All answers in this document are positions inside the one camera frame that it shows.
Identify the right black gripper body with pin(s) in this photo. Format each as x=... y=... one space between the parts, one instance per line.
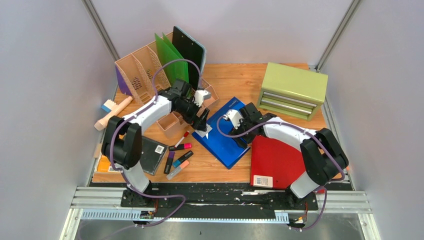
x=244 y=127

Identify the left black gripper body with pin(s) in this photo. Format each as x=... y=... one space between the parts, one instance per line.
x=189 y=111

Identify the blue binder folder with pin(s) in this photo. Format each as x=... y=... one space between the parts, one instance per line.
x=225 y=149

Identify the red binder folder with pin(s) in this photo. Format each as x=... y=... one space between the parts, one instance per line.
x=279 y=166

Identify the green metal drawer cabinet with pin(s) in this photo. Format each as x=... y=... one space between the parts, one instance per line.
x=292 y=91

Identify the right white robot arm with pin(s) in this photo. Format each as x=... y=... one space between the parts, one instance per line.
x=323 y=155

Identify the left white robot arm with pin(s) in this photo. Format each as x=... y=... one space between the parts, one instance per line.
x=123 y=138

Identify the white red whiteboard marker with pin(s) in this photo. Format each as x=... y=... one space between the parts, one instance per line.
x=182 y=138

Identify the pink highlighter marker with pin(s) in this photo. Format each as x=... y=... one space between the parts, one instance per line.
x=182 y=146

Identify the orange highlighter marker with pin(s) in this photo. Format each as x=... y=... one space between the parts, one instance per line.
x=177 y=170

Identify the purple highlighter marker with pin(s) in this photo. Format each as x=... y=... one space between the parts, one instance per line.
x=169 y=162

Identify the blue highlighter marker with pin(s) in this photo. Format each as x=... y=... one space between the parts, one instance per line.
x=182 y=158

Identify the black notebook with sticker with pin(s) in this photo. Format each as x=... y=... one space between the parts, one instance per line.
x=152 y=154

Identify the black clipboard blue back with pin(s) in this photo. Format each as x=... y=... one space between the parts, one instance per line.
x=192 y=50

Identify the blue white eraser block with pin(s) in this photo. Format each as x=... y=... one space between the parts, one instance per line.
x=108 y=106

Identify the beige rolled tube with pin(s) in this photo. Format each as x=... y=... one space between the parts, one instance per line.
x=102 y=123

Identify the orange yellow booklet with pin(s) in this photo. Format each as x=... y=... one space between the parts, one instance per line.
x=103 y=165

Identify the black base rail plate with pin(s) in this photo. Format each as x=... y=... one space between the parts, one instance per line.
x=224 y=201

